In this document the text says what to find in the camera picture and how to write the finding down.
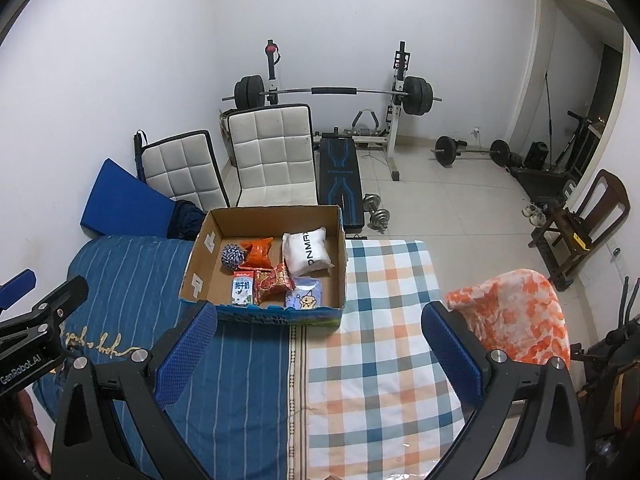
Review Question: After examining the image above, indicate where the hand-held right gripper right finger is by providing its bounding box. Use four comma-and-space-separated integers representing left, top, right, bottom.
421, 301, 591, 480

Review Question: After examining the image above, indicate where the blue foam mat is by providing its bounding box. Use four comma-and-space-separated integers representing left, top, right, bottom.
80, 158, 176, 238

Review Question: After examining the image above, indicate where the blue striped blanket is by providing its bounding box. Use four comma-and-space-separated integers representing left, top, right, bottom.
32, 234, 296, 480

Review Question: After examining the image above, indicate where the dark blue cloth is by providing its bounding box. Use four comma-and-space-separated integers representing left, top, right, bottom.
167, 200, 208, 241

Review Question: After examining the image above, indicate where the brown wooden chair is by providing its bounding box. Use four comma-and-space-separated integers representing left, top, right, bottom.
528, 169, 632, 288

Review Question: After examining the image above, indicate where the white soft pouch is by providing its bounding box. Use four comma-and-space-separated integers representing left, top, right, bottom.
281, 226, 335, 277

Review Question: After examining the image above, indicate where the white barbell rack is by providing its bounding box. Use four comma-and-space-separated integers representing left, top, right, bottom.
264, 39, 416, 182

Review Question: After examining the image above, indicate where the plaid bed sheet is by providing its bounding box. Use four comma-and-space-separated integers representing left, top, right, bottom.
290, 239, 476, 480

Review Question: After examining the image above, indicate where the black leaning pole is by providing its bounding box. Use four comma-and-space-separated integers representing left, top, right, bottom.
544, 72, 553, 151

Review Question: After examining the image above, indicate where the yellow black tool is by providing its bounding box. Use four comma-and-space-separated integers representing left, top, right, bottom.
570, 220, 591, 251

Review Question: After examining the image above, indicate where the blue tissue packet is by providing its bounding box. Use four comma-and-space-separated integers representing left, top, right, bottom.
285, 276, 323, 309

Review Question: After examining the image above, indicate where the black kick scooter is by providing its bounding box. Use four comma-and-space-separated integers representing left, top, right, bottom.
550, 110, 601, 176

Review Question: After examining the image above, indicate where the orange floral blanket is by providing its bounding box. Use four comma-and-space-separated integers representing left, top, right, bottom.
444, 269, 572, 367

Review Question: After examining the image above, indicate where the chrome dumbbell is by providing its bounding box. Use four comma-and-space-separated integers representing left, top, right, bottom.
362, 194, 391, 233

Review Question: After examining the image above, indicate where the small milk carton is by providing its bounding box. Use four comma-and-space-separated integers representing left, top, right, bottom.
231, 269, 256, 306

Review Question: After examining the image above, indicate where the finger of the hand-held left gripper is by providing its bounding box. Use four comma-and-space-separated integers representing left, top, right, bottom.
0, 275, 90, 343
0, 269, 37, 311

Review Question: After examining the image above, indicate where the orange snack packet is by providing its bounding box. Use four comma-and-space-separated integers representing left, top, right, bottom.
240, 237, 275, 268

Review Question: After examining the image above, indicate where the short barbell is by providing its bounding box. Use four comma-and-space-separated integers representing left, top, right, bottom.
431, 135, 512, 167

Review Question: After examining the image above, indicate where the person's left hand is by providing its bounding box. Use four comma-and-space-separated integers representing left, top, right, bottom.
17, 400, 53, 478

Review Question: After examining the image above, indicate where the black weight bench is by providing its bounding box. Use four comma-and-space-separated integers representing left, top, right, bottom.
318, 132, 366, 231

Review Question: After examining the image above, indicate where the white padded chair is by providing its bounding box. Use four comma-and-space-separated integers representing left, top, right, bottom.
140, 130, 232, 211
227, 103, 319, 207

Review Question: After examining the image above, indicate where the red snack packet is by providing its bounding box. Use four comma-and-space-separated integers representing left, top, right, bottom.
252, 262, 296, 306

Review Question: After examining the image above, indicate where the printed cardboard box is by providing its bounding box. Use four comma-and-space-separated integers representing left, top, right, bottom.
179, 204, 348, 328

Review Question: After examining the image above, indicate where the dark folded umbrella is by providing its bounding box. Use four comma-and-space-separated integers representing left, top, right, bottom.
133, 131, 149, 181

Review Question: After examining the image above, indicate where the long barbell with plates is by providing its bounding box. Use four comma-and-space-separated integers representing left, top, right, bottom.
222, 75, 443, 116

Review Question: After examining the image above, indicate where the blue white rope ball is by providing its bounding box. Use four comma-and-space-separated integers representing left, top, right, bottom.
220, 243, 247, 272

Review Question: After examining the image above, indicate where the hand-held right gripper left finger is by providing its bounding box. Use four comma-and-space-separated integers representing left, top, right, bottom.
50, 300, 219, 480

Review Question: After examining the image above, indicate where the white door frame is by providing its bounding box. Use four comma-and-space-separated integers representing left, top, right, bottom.
506, 0, 632, 181

